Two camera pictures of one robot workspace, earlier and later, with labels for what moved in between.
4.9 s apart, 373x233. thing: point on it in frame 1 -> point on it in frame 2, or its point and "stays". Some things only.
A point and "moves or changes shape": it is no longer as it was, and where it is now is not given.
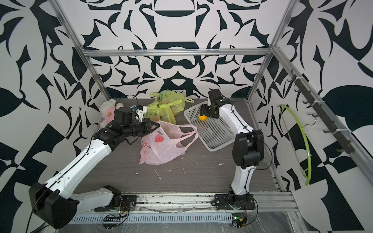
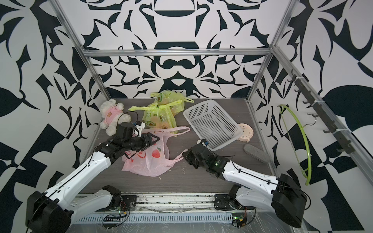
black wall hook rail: x=348 y=147 stays
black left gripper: x=146 y=123 -> x=147 y=143
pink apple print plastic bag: x=167 y=141 moves or changes shape
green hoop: x=309 y=178 stays
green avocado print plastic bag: x=176 y=100 stays
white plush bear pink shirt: x=107 y=109 stays
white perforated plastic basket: x=212 y=131 stays
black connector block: x=110 y=222 stays
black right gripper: x=204 y=110 -> x=187 y=155
